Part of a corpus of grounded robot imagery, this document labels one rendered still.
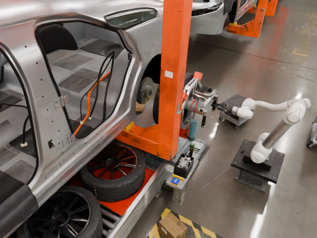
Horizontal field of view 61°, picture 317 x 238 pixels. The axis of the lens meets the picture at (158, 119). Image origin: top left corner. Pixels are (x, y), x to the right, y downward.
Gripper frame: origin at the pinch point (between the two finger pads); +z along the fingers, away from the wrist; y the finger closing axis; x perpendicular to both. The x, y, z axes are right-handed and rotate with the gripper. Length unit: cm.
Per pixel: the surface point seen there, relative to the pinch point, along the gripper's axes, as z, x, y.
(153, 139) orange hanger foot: 37, -12, -74
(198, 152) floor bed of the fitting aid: 9, -76, 0
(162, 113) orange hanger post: 28, 24, -76
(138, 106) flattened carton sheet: 136, -82, 59
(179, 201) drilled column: -1, -75, -83
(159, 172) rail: 24, -45, -83
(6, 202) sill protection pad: 71, 16, -204
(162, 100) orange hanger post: 29, 37, -76
